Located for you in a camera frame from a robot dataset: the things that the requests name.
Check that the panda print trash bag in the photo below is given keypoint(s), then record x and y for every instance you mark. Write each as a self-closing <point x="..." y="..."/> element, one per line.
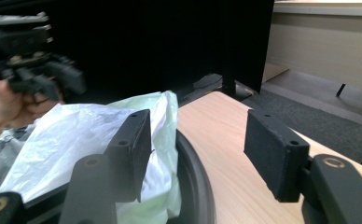
<point x="61" y="140"/>

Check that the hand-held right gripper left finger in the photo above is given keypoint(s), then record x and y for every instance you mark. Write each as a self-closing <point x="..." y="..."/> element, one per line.
<point x="129" y="161"/>

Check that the black curtain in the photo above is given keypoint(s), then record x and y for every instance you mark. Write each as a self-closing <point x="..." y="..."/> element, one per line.
<point x="138" y="46"/>

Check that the small black stick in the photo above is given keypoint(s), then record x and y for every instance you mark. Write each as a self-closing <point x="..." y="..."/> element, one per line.
<point x="341" y="90"/>

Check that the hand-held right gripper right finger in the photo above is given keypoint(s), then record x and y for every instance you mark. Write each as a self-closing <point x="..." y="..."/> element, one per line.
<point x="275" y="155"/>

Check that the dark grey trash bin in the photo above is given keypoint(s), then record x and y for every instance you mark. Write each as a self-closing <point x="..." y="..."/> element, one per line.
<point x="197" y="186"/>

